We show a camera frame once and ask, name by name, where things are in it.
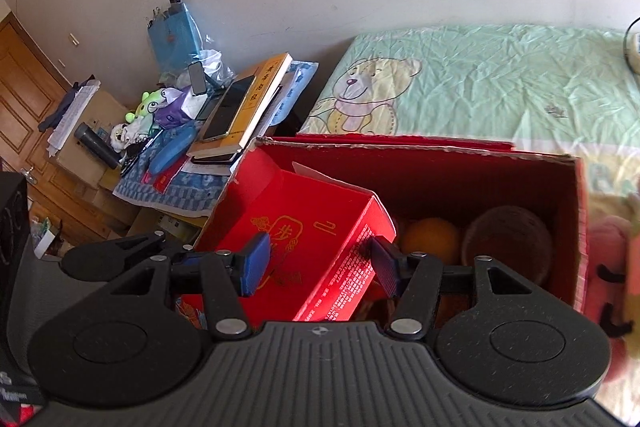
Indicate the black white small plush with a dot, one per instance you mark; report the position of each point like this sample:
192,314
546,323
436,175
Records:
127,134

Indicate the wooden door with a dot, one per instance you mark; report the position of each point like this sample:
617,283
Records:
25,97

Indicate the blue patterned cloth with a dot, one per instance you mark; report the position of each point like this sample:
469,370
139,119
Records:
190,192

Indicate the small red printed box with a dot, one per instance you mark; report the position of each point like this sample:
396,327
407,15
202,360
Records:
300,227

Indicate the orange wooden dumbbell massager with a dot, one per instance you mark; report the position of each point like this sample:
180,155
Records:
430,239

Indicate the green bear print bed sheet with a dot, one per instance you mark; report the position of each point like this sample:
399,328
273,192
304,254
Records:
500,77

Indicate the dark blue cloth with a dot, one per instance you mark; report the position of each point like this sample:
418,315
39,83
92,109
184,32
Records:
52,117

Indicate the red envelope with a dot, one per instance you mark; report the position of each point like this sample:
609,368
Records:
167,179

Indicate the black smartphone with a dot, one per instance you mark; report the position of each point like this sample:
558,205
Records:
230,107

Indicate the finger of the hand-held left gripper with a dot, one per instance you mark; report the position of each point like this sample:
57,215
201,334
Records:
160,243

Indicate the large red cardboard box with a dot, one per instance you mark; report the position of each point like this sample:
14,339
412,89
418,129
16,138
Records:
450,177

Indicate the clear plastic bag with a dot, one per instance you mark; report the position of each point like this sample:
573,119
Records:
215,62

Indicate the yellow book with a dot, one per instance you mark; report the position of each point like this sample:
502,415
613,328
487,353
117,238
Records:
255,107

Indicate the blue pencil case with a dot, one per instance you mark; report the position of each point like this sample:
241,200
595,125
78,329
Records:
172,149

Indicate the black thermos bottle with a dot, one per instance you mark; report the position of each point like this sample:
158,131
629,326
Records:
95,144

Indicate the blue paper bag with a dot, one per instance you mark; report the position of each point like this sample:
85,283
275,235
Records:
175,37

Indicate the green plush toy black limbs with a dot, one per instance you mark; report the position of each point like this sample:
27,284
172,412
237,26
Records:
615,257

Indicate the phone on stand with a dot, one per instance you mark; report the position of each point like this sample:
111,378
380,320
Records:
197,78

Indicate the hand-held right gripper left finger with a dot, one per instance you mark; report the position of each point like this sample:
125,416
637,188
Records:
257,264

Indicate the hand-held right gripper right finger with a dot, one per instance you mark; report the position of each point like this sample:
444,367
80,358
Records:
384,267

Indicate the green frog plush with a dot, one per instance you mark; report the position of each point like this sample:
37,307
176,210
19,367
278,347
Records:
150,104

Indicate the brown cardboard box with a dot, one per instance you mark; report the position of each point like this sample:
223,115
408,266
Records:
85,172

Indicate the purple tissue pack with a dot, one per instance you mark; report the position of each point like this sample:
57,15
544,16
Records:
172,112

